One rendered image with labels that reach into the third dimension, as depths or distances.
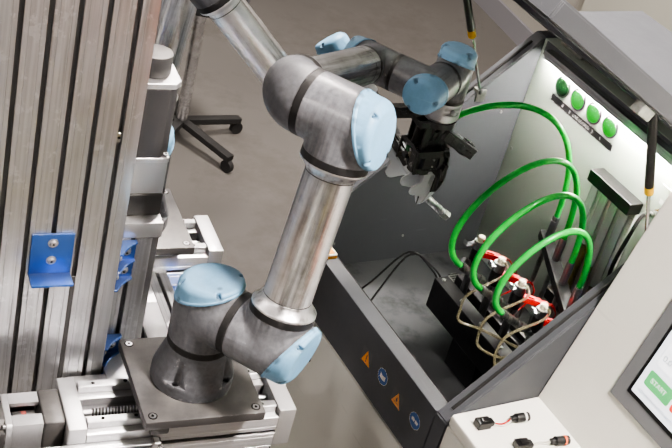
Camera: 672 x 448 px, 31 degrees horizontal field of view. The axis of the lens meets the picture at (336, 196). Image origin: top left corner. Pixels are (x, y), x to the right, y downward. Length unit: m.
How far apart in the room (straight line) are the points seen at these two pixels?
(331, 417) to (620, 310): 0.78
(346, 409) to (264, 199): 2.04
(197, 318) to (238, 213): 2.51
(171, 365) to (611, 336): 0.86
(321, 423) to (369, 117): 1.18
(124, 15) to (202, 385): 0.67
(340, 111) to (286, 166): 3.07
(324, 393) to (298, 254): 0.92
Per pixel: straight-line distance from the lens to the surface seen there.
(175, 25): 2.49
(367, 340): 2.65
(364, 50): 2.24
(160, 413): 2.17
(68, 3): 1.91
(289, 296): 2.01
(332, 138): 1.89
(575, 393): 2.49
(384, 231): 2.99
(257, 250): 4.41
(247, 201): 4.66
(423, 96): 2.24
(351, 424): 2.77
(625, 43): 2.90
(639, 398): 2.38
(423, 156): 2.41
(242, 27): 2.36
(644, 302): 2.38
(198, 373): 2.17
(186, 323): 2.11
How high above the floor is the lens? 2.52
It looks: 31 degrees down
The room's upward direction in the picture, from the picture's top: 15 degrees clockwise
